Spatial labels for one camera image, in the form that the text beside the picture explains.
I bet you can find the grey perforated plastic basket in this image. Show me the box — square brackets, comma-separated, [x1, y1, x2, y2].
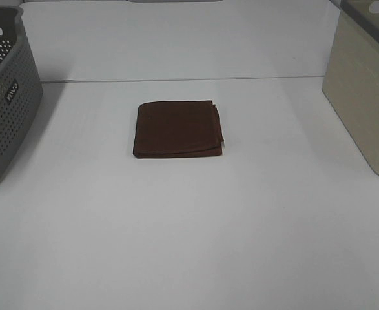
[0, 6, 43, 180]

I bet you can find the beige plastic basket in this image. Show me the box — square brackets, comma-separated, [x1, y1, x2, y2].
[322, 1, 379, 175]

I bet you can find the brown towel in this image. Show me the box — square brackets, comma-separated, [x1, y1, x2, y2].
[133, 100, 224, 159]

